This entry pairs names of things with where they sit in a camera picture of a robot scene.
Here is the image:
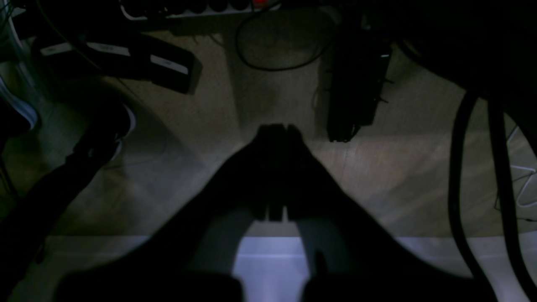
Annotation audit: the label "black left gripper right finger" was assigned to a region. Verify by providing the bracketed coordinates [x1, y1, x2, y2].
[287, 125, 497, 302]

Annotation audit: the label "white power strip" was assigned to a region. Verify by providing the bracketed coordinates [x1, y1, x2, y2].
[119, 0, 282, 21]

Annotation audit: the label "black box white labels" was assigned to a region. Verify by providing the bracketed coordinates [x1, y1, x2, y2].
[32, 31, 201, 94]

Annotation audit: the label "thick black cable pair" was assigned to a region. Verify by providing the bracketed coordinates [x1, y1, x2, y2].
[447, 90, 537, 302]

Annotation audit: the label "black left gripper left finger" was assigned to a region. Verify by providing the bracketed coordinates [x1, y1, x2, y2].
[55, 125, 287, 302]

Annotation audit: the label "black coiled cable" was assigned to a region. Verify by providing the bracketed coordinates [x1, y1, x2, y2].
[235, 8, 336, 72]

